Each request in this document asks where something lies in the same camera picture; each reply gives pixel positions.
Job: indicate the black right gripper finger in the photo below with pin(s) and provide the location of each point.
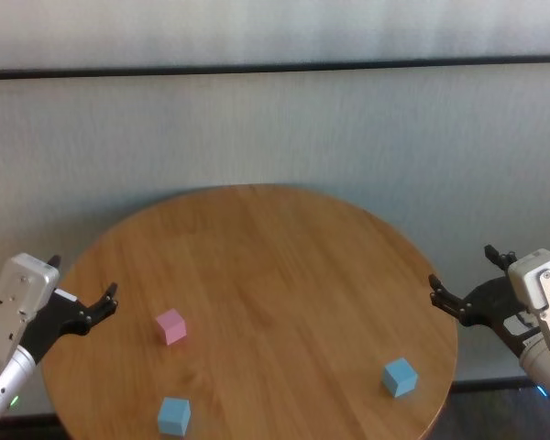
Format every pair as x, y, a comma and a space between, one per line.
497, 257
449, 300

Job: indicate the black horizontal wall rail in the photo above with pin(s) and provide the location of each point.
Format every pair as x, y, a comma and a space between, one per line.
275, 67

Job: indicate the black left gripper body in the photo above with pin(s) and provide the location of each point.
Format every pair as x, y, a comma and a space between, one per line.
50, 325

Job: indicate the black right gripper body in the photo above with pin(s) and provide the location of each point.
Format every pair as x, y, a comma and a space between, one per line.
490, 298

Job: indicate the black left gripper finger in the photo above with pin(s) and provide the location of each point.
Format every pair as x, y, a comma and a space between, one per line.
102, 308
56, 263

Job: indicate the pink cube block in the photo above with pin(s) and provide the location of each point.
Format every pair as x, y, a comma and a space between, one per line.
172, 326

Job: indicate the light blue cube block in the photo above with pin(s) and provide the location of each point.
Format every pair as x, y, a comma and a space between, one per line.
399, 378
174, 414

